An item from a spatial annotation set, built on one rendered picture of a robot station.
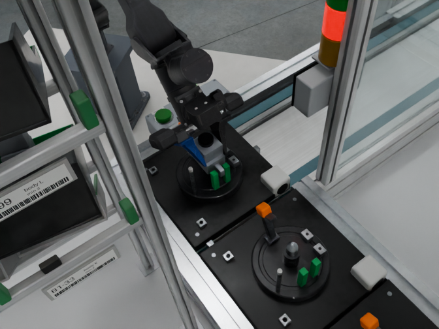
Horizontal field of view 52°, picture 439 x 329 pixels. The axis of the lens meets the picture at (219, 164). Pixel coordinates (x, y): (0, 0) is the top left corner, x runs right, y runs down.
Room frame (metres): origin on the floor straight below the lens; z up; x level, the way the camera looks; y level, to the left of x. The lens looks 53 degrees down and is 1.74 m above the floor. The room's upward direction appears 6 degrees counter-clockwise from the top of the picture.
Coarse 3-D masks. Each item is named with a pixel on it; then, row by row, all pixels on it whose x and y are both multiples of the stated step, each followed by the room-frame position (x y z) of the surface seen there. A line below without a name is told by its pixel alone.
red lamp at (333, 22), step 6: (324, 12) 0.56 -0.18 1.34; (330, 12) 0.54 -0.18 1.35; (336, 12) 0.53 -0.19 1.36; (342, 12) 0.53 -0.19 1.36; (324, 18) 0.55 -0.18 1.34; (330, 18) 0.54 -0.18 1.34; (336, 18) 0.53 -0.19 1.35; (342, 18) 0.53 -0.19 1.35; (324, 24) 0.55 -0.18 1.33; (330, 24) 0.54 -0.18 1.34; (336, 24) 0.53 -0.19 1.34; (342, 24) 0.53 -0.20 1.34; (324, 30) 0.55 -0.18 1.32; (330, 30) 0.54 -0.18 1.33; (336, 30) 0.53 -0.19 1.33; (342, 30) 0.53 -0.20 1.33; (330, 36) 0.54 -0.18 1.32; (336, 36) 0.53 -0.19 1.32
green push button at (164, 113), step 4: (164, 108) 0.77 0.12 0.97; (156, 112) 0.76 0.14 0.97; (160, 112) 0.76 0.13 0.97; (164, 112) 0.76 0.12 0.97; (168, 112) 0.75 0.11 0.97; (156, 116) 0.75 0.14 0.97; (160, 116) 0.74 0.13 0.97; (164, 116) 0.74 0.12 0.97; (168, 116) 0.74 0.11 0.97; (156, 120) 0.74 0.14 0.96; (160, 120) 0.73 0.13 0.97; (164, 120) 0.73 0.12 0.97; (168, 120) 0.73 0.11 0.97
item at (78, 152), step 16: (64, 128) 0.51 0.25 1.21; (0, 160) 0.47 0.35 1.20; (80, 160) 0.35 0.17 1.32; (80, 176) 0.30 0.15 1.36; (64, 192) 0.29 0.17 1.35; (80, 192) 0.29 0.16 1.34; (32, 208) 0.27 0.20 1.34; (48, 208) 0.27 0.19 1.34; (64, 208) 0.28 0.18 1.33; (80, 208) 0.28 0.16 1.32; (96, 208) 0.28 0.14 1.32; (0, 224) 0.26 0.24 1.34; (16, 224) 0.26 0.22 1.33; (32, 224) 0.26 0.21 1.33; (48, 224) 0.26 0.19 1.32; (64, 224) 0.27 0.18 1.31; (80, 224) 0.27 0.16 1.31; (0, 240) 0.25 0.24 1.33; (16, 240) 0.25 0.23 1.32; (32, 240) 0.25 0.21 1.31; (0, 256) 0.24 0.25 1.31
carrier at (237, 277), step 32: (256, 224) 0.43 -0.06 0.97; (288, 224) 0.42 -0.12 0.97; (320, 224) 0.41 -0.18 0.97; (256, 256) 0.35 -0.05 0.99; (288, 256) 0.33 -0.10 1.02; (320, 256) 0.34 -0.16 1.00; (352, 256) 0.34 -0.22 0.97; (224, 288) 0.31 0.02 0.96; (256, 288) 0.30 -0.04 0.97; (288, 288) 0.29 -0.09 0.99; (320, 288) 0.28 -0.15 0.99; (352, 288) 0.28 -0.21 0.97; (256, 320) 0.25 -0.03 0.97; (320, 320) 0.23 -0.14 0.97
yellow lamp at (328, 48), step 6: (324, 36) 0.55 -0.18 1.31; (324, 42) 0.54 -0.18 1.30; (330, 42) 0.54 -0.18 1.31; (336, 42) 0.53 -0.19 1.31; (324, 48) 0.54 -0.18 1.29; (330, 48) 0.53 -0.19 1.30; (336, 48) 0.53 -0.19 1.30; (318, 54) 0.56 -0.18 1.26; (324, 54) 0.54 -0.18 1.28; (330, 54) 0.53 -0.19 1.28; (336, 54) 0.53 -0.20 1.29; (324, 60) 0.54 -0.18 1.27; (330, 60) 0.53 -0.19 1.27; (336, 60) 0.53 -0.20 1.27; (330, 66) 0.53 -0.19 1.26
